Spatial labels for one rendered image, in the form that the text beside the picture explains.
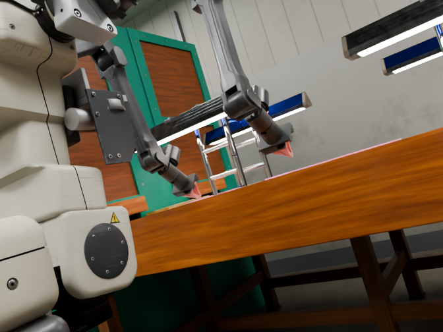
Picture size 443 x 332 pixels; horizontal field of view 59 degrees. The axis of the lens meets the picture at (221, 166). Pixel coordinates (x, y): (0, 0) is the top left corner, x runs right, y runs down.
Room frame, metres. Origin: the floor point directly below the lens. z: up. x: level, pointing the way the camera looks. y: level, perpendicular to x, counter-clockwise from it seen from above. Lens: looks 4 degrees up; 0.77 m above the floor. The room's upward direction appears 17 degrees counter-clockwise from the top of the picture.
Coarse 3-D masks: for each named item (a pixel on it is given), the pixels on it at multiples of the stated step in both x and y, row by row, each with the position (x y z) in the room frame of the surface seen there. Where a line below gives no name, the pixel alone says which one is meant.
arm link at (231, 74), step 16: (192, 0) 1.11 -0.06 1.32; (208, 0) 1.06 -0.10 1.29; (208, 16) 1.05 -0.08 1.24; (224, 16) 1.07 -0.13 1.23; (208, 32) 1.05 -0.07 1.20; (224, 32) 1.03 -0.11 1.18; (224, 48) 1.01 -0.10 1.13; (224, 64) 1.01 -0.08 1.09; (240, 64) 1.03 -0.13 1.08; (224, 80) 1.01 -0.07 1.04; (240, 80) 0.98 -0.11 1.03; (224, 96) 1.00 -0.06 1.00; (240, 96) 0.97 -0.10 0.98; (240, 112) 1.00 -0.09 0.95
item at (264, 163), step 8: (232, 120) 1.96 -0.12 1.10; (256, 136) 1.81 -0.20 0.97; (240, 144) 1.87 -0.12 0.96; (248, 144) 1.85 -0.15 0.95; (256, 144) 1.82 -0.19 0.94; (264, 160) 1.81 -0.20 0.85; (248, 168) 1.87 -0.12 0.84; (256, 168) 1.85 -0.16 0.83; (264, 168) 1.82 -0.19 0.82; (272, 176) 1.82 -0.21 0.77; (240, 184) 1.90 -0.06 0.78
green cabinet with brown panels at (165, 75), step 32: (128, 32) 2.10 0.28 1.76; (128, 64) 2.06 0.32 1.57; (160, 64) 2.29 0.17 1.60; (192, 64) 2.56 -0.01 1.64; (160, 96) 2.21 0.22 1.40; (192, 96) 2.47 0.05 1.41; (96, 160) 1.75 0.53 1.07; (192, 160) 2.32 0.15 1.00; (224, 160) 2.57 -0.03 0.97; (128, 192) 1.85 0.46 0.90; (160, 192) 2.03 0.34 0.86
